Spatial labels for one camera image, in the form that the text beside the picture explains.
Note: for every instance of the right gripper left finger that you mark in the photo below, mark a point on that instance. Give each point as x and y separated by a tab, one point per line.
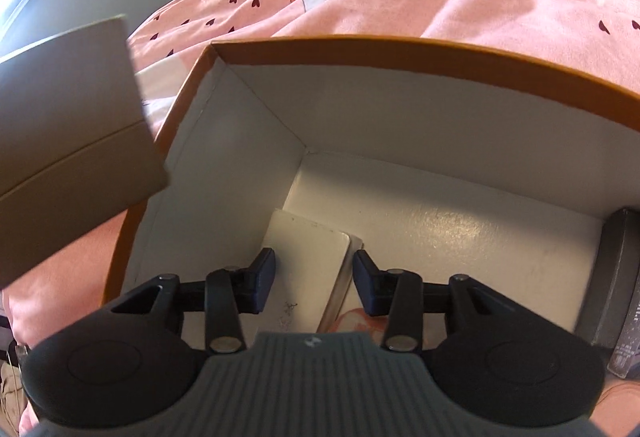
230	292

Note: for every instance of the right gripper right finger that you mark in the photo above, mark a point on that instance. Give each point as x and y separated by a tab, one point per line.
397	296

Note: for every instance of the dark card box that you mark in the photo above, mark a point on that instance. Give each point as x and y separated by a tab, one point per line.
609	317

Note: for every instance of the white notebook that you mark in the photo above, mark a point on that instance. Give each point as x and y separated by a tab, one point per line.
313	276

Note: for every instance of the orange cardboard box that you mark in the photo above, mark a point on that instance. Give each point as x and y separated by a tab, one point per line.
440	157

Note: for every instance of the brown cardboard box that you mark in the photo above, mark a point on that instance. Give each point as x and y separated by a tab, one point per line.
75	146

